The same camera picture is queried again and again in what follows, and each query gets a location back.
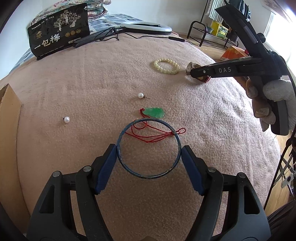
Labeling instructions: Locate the blue bangle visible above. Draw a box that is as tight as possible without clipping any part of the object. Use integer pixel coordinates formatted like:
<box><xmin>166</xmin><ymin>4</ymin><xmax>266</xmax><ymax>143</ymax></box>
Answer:
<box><xmin>116</xmin><ymin>118</ymin><xmax>186</xmax><ymax>179</ymax></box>

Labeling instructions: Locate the green jade pendant red cord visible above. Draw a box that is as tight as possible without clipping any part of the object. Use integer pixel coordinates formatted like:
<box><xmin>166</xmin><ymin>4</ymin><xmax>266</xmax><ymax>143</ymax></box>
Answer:
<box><xmin>125</xmin><ymin>106</ymin><xmax>187</xmax><ymax>144</ymax></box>

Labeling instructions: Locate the yellow beaded bracelet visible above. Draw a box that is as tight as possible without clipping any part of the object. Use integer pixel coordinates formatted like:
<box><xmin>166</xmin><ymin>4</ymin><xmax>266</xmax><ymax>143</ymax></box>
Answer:
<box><xmin>153</xmin><ymin>58</ymin><xmax>181</xmax><ymax>75</ymax></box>

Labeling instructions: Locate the watch with red strap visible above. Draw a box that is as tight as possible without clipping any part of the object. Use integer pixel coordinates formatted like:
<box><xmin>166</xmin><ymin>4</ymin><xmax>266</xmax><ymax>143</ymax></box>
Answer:
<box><xmin>186</xmin><ymin>62</ymin><xmax>211</xmax><ymax>83</ymax></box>

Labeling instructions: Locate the right hand in white glove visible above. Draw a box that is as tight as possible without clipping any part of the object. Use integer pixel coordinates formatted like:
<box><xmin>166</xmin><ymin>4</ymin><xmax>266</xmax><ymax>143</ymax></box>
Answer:
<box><xmin>245</xmin><ymin>79</ymin><xmax>295</xmax><ymax>132</ymax></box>

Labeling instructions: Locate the orange box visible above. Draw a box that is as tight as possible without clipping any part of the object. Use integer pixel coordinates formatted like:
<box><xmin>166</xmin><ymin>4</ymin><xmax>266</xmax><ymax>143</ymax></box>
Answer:
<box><xmin>221</xmin><ymin>46</ymin><xmax>248</xmax><ymax>60</ymax></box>

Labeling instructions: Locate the white pearl earring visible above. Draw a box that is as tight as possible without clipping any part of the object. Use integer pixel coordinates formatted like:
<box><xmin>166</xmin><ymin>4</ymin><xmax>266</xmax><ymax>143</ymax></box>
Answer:
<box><xmin>137</xmin><ymin>92</ymin><xmax>149</xmax><ymax>99</ymax></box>
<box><xmin>63</xmin><ymin>116</ymin><xmax>70</xmax><ymax>124</ymax></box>

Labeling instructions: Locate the black metal rack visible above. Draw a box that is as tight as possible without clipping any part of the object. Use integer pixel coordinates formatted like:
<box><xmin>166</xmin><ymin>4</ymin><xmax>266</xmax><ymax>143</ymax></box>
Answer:
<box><xmin>186</xmin><ymin>1</ymin><xmax>239</xmax><ymax>48</ymax></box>

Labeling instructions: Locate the cardboard box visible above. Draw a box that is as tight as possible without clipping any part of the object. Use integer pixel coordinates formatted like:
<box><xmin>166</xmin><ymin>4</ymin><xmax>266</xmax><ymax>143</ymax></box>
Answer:
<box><xmin>1</xmin><ymin>84</ymin><xmax>30</xmax><ymax>232</ymax></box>

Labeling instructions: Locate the black snack bag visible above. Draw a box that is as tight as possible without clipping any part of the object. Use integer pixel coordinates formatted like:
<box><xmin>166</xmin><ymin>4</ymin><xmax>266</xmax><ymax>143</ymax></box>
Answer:
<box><xmin>28</xmin><ymin>3</ymin><xmax>90</xmax><ymax>59</ymax></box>

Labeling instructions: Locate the white ring light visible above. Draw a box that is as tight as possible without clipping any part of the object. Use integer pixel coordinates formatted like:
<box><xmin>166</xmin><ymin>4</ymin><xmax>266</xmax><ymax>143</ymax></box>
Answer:
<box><xmin>120</xmin><ymin>21</ymin><xmax>172</xmax><ymax>35</ymax></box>

